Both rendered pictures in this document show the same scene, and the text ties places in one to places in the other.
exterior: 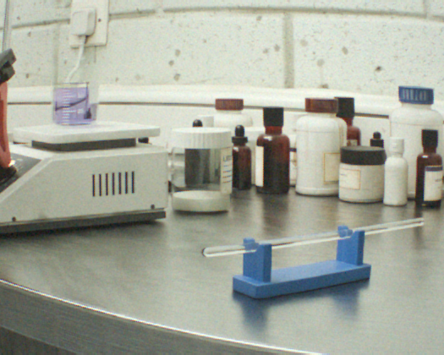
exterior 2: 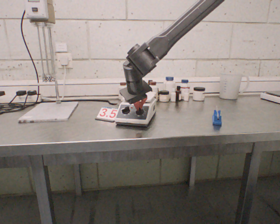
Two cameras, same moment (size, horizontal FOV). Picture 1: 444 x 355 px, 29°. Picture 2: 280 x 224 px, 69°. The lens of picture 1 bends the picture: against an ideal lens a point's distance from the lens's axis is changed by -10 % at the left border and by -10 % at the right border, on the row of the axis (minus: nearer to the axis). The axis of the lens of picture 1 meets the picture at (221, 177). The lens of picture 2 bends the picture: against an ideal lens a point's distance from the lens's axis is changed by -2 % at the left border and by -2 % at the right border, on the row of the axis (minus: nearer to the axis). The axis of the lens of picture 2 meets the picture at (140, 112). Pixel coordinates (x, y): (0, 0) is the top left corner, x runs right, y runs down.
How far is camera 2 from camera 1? 74 cm
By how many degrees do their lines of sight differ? 41
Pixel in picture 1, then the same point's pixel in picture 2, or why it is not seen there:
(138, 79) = (85, 77)
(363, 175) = (167, 96)
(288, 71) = not seen: hidden behind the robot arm
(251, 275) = (217, 121)
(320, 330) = (245, 128)
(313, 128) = (154, 88)
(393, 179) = (174, 96)
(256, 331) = (240, 130)
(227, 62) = (111, 72)
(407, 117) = (171, 83)
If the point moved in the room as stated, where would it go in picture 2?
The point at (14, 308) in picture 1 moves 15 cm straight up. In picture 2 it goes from (191, 141) to (195, 97)
